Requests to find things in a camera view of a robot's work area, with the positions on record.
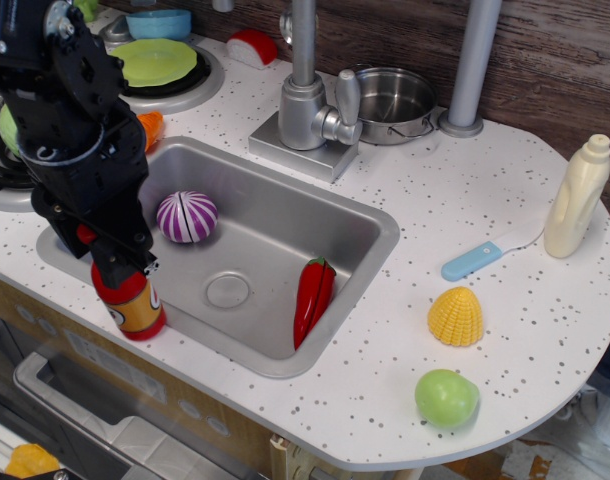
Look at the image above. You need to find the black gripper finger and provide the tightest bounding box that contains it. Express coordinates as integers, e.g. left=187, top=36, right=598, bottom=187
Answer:
left=89, top=237, right=159, bottom=289
left=48, top=212, right=93, bottom=258

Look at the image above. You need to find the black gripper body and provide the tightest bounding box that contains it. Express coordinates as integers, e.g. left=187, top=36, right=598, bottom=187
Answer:
left=21, top=112, right=152, bottom=246

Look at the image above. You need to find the red ketchup bottle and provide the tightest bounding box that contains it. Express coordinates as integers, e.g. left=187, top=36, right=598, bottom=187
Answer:
left=76, top=224, right=168, bottom=342

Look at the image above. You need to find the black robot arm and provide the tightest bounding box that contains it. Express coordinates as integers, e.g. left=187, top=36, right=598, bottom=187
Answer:
left=0, top=1, right=156, bottom=289

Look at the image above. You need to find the silver toy sink basin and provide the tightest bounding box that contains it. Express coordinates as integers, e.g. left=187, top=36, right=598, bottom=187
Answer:
left=35, top=135, right=402, bottom=380

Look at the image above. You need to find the cream plastic bottle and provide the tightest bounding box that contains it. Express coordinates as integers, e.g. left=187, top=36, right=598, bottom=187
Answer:
left=544, top=134, right=610, bottom=258

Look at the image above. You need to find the orange toy carrot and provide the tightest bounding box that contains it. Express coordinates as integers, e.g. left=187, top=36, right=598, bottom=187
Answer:
left=137, top=111, right=164, bottom=151

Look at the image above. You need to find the purple striped toy onion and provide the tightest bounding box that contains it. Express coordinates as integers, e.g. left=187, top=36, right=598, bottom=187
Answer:
left=156, top=191, right=219, bottom=244

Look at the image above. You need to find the front left stove burner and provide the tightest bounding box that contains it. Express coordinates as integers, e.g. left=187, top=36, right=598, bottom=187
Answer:
left=0, top=136, right=33, bottom=213

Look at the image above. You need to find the green toy cabbage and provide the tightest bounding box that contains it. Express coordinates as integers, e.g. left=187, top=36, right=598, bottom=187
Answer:
left=0, top=104, right=20, bottom=157

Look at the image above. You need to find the lime green plate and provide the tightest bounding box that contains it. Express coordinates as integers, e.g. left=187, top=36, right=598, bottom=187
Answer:
left=110, top=38, right=198, bottom=88

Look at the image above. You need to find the blue plastic bowl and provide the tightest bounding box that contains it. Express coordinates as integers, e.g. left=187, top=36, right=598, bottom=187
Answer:
left=126, top=9, right=191, bottom=40

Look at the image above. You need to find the green toy vegetable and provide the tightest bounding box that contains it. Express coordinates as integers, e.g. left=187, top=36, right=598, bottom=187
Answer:
left=73, top=0, right=99, bottom=23

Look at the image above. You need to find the red toy chili pepper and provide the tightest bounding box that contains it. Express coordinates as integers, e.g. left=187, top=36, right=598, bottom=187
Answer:
left=293, top=257, right=336, bottom=350

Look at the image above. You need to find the red white toy radish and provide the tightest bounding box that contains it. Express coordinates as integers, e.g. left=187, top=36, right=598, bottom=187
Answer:
left=226, top=29, right=278, bottom=70

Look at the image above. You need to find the yellow toy item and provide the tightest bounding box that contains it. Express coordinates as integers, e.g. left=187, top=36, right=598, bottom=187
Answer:
left=4, top=444, right=60, bottom=479

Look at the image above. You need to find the grey toy faucet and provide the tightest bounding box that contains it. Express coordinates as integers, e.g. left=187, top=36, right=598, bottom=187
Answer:
left=249, top=1, right=363, bottom=183

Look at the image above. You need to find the stainless steel pot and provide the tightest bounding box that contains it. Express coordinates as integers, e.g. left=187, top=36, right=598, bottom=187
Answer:
left=355, top=67, right=438, bottom=146

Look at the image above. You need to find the yellow toy corn piece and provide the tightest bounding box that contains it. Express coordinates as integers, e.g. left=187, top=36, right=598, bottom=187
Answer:
left=427, top=287, right=484, bottom=347

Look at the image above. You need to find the green toy apple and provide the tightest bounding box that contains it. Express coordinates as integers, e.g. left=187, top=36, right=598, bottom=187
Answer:
left=414, top=369, right=480, bottom=428

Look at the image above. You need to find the grey support pole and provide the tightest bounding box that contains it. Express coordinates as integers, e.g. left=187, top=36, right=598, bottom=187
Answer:
left=438, top=0, right=502, bottom=138

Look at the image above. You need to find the grey oven door handle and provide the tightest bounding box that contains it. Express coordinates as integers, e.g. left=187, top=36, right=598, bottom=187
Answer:
left=14, top=352, right=244, bottom=479

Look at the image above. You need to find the blue handled toy knife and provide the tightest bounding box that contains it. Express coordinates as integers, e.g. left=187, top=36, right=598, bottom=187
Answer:
left=441, top=220, right=544, bottom=282

